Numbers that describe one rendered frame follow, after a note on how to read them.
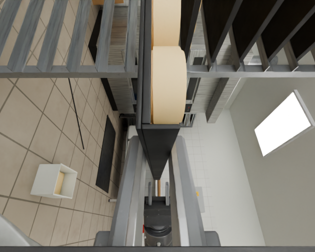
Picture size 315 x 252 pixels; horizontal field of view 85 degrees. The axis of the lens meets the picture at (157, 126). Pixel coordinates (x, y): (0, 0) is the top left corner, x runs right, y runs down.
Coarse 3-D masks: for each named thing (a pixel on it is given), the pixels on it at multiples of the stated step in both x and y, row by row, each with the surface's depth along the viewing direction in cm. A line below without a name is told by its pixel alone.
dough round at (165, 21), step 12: (156, 0) 11; (168, 0) 11; (180, 0) 11; (156, 12) 11; (168, 12) 11; (180, 12) 11; (156, 24) 11; (168, 24) 11; (156, 36) 12; (168, 36) 12
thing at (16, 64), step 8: (32, 0) 64; (40, 0) 66; (32, 8) 64; (40, 8) 65; (24, 16) 60; (32, 16) 63; (24, 24) 60; (32, 24) 62; (24, 32) 60; (32, 32) 61; (16, 40) 56; (24, 40) 59; (32, 40) 60; (16, 48) 56; (24, 48) 58; (16, 56) 56; (24, 56) 57; (8, 64) 53; (16, 64) 56; (24, 64) 56; (16, 72) 55
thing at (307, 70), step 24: (0, 72) 55; (24, 72) 55; (48, 72) 55; (72, 72) 56; (96, 72) 56; (120, 72) 56; (192, 72) 56; (216, 72) 56; (240, 72) 56; (264, 72) 56; (288, 72) 56; (312, 72) 56
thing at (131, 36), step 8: (128, 0) 63; (136, 0) 66; (128, 8) 61; (136, 8) 65; (128, 16) 61; (136, 16) 63; (128, 24) 61; (136, 24) 62; (128, 32) 61; (128, 40) 60; (128, 48) 58; (128, 56) 57; (128, 64) 56
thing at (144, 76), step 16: (144, 0) 8; (144, 16) 7; (144, 32) 7; (144, 48) 7; (144, 64) 7; (144, 80) 6; (144, 96) 6; (144, 112) 6; (144, 128) 6; (160, 128) 6; (176, 128) 6; (144, 144) 8; (160, 144) 8; (160, 160) 12; (160, 176) 30
